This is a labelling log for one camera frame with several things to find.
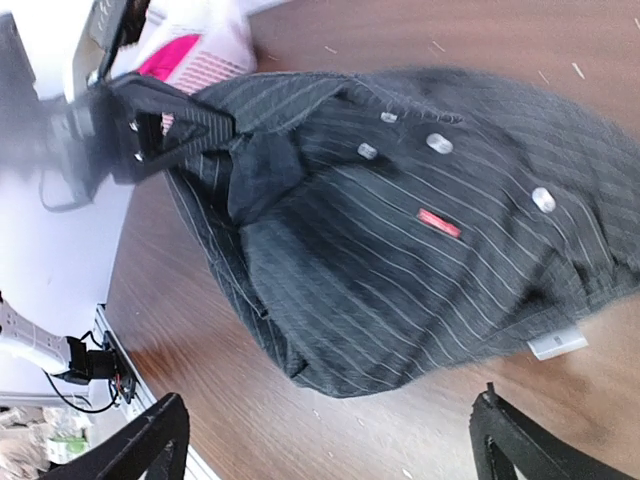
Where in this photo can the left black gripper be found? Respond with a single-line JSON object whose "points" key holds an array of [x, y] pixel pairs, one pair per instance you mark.
{"points": [[98, 135]]}

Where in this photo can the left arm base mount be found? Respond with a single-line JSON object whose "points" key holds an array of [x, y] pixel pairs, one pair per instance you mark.
{"points": [[106, 361]]}

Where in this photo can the black pinstriped shirt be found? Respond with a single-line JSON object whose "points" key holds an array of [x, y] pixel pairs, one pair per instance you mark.
{"points": [[370, 228]]}

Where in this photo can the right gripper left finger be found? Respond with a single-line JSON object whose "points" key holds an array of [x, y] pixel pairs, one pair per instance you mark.
{"points": [[152, 446]]}

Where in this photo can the white plastic laundry basket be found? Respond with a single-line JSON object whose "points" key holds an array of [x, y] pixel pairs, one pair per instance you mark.
{"points": [[223, 52]]}

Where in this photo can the red garment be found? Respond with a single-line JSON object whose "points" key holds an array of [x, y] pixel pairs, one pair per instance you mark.
{"points": [[161, 64]]}

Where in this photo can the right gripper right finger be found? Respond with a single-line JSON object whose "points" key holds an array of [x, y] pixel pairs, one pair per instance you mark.
{"points": [[507, 443]]}

